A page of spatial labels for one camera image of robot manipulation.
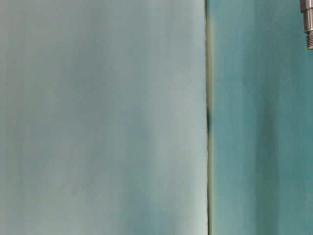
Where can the stepped steel shaft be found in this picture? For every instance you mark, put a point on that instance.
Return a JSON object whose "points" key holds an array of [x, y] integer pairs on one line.
{"points": [[306, 8]]}

